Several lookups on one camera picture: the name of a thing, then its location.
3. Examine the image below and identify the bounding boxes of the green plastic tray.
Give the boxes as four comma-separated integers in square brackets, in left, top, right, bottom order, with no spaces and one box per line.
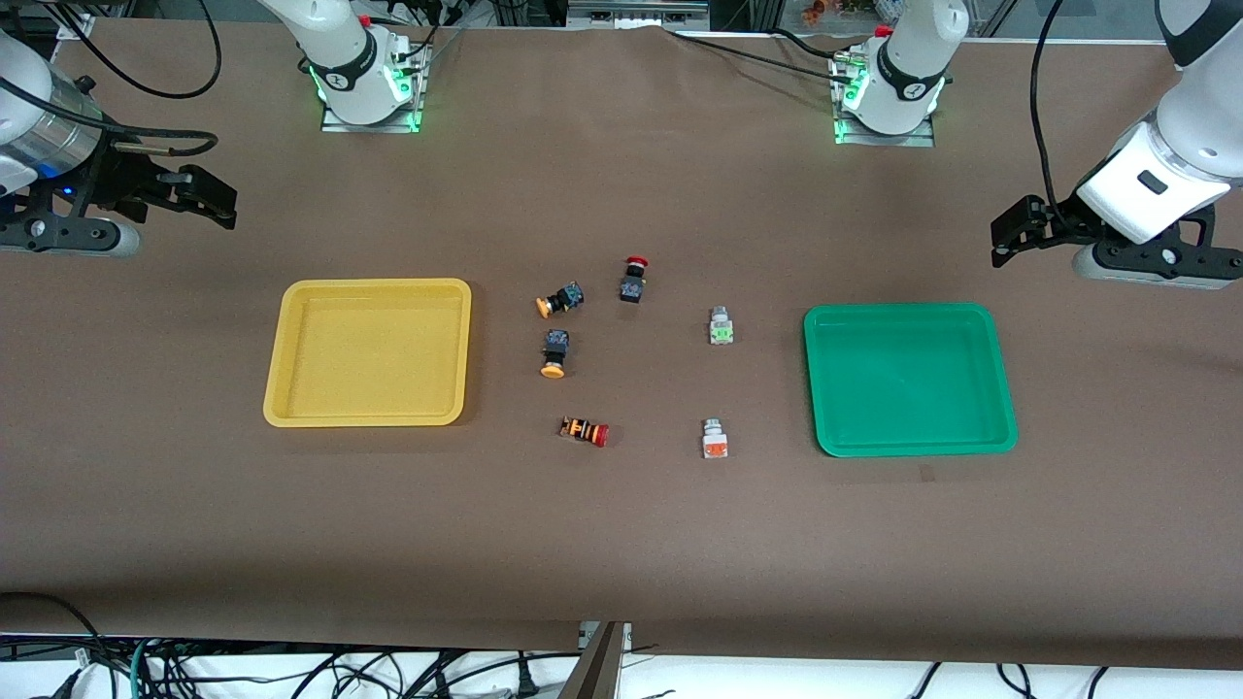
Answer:
[803,303,1020,458]

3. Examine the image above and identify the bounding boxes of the yellow plastic tray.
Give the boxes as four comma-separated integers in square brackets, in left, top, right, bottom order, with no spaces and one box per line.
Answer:
[263,278,473,428]

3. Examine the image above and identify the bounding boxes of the red push button orange body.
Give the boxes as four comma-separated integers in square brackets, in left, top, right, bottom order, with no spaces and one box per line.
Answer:
[558,415,612,449]

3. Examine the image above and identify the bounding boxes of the brown table cover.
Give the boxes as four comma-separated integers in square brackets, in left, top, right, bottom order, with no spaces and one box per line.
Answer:
[0,17,1243,671]

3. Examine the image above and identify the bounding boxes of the metal table leg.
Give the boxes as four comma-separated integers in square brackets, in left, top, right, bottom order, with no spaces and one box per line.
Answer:
[557,621,634,699]

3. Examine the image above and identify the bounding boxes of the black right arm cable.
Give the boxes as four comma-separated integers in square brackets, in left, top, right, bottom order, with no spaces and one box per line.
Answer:
[0,76,220,158]

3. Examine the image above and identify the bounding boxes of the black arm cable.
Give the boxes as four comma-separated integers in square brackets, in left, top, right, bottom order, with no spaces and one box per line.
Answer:
[0,76,220,158]
[1027,0,1077,230]

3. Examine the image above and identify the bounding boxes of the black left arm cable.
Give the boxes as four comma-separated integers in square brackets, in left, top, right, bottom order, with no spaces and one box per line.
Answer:
[1027,0,1077,230]

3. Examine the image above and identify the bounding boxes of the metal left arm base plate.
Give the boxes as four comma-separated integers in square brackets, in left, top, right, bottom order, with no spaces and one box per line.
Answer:
[831,50,937,149]

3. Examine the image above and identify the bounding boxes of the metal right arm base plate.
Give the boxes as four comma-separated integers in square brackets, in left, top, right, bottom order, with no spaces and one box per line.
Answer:
[319,37,432,135]

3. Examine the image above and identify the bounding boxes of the black cable to base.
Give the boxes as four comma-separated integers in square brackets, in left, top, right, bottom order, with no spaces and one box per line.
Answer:
[666,27,848,81]

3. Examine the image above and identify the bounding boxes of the bundle of floor cables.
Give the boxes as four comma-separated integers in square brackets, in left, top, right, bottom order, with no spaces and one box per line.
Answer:
[0,592,545,699]

